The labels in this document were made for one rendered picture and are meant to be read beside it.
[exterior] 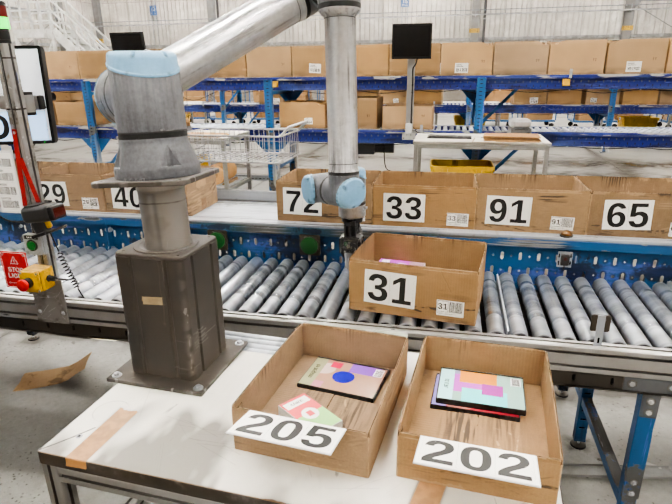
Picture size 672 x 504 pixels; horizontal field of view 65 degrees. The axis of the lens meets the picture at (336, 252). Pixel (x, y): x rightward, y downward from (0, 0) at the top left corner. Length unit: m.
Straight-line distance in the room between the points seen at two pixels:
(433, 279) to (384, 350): 0.33
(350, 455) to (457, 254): 0.98
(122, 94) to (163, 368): 0.64
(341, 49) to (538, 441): 1.06
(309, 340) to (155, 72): 0.73
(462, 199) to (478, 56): 4.56
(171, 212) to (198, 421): 0.47
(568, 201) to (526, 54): 4.57
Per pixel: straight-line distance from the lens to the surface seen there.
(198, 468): 1.13
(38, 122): 2.00
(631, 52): 6.76
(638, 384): 1.71
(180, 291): 1.26
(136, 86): 1.22
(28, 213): 1.86
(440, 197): 2.04
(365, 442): 1.02
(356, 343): 1.36
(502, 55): 6.53
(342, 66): 1.51
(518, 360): 1.34
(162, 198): 1.26
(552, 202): 2.08
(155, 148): 1.22
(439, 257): 1.86
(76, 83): 8.10
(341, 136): 1.51
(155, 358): 1.39
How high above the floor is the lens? 1.47
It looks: 19 degrees down
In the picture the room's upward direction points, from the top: 1 degrees counter-clockwise
